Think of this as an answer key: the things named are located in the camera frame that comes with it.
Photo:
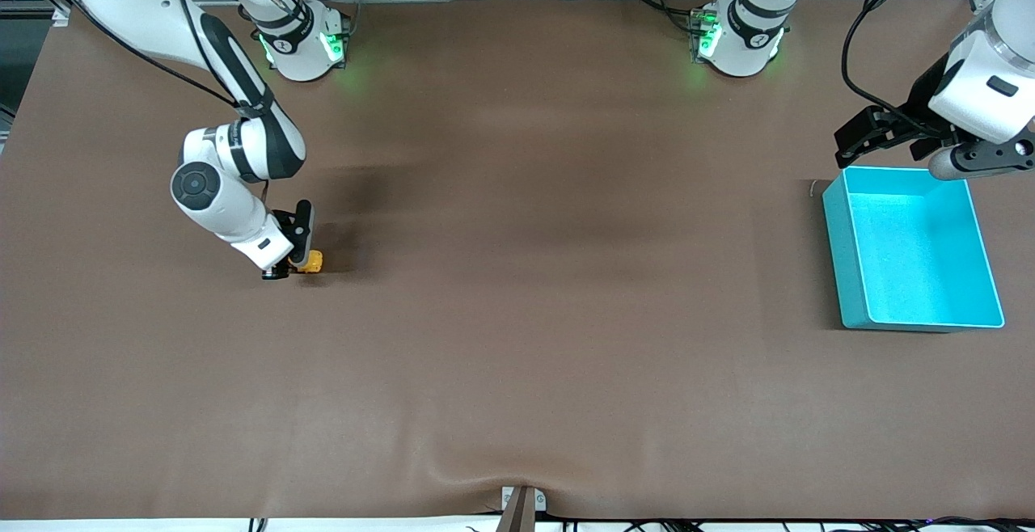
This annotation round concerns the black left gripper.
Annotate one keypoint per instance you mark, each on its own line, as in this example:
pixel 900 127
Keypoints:
pixel 919 103

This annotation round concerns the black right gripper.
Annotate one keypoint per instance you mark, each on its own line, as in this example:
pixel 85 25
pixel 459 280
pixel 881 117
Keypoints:
pixel 280 272

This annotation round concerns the yellow toy beetle car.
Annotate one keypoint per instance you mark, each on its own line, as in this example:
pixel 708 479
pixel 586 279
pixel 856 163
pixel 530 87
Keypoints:
pixel 312 262

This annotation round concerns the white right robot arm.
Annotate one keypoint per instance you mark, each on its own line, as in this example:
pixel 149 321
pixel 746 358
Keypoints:
pixel 251 148

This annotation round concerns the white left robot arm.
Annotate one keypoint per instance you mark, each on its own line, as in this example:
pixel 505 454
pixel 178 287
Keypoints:
pixel 748 31

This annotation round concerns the turquoise plastic bin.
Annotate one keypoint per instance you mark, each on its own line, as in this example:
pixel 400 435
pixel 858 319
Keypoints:
pixel 922 257

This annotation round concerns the brown table mat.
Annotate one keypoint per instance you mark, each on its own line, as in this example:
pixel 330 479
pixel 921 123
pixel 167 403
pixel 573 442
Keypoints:
pixel 517 273

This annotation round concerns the metal table clamp bracket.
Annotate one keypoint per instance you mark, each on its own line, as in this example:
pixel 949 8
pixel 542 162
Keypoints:
pixel 522 506

